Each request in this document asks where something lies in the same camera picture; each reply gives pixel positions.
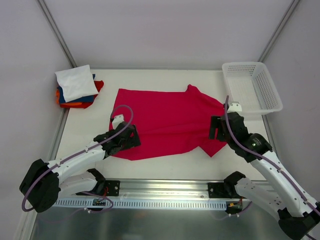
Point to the orange red folded t shirt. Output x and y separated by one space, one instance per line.
100 85

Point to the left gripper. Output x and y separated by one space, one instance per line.
133 136

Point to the white plastic basket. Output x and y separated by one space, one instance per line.
251 85

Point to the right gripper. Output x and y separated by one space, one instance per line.
216 127

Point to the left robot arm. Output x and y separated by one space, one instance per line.
47 182

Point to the aluminium mounting rail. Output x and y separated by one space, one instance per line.
161 189

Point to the blue folded t shirt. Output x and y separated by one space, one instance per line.
81 82

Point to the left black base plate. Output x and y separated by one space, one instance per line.
111 188

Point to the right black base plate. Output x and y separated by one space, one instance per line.
221 190

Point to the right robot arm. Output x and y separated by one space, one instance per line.
295 211

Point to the pink red t shirt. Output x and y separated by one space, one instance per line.
169 123

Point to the white folded t shirt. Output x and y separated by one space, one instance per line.
65 76

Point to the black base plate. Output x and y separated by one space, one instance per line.
111 188
221 190

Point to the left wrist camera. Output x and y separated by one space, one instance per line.
118 119

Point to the white slotted cable duct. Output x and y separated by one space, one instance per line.
153 204

